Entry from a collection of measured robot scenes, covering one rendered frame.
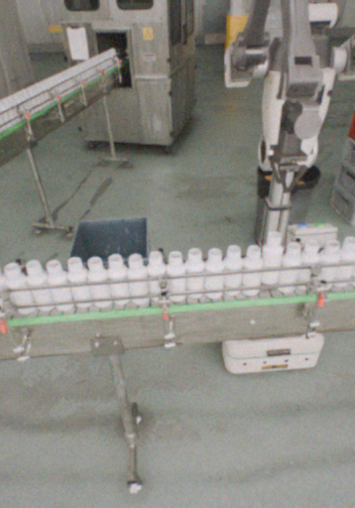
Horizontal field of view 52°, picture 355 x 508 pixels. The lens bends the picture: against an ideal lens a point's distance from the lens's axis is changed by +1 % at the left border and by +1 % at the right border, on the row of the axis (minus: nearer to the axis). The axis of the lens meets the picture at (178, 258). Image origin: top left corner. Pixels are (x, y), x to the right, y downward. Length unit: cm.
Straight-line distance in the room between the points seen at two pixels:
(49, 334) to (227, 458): 111
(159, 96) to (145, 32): 64
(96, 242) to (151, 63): 311
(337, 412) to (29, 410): 161
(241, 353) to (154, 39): 348
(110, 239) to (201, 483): 118
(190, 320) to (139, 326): 17
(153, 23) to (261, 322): 373
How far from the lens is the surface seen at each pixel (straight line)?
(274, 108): 154
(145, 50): 455
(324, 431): 211
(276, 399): 214
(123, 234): 169
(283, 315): 122
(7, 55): 759
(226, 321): 119
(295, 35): 95
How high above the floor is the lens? 180
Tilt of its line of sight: 38 degrees down
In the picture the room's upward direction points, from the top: 2 degrees counter-clockwise
